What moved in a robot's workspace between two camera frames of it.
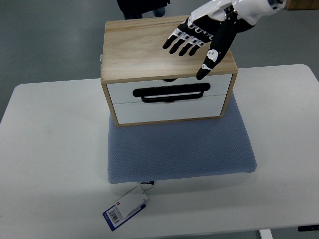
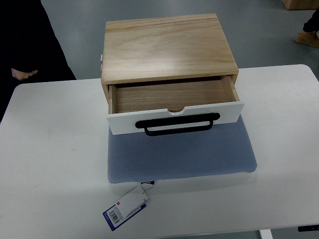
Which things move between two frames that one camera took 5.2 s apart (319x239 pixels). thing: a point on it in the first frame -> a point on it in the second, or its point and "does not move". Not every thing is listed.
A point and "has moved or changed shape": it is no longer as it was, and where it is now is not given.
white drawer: (123, 92) has moved or changed shape
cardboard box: (297, 5) does not move
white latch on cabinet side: (101, 62) does not move
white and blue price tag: (130, 204) does not move
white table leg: (265, 234) does not move
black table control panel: (310, 227) does not move
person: (134, 9) -> (30, 51)
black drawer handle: (172, 93) -> (177, 120)
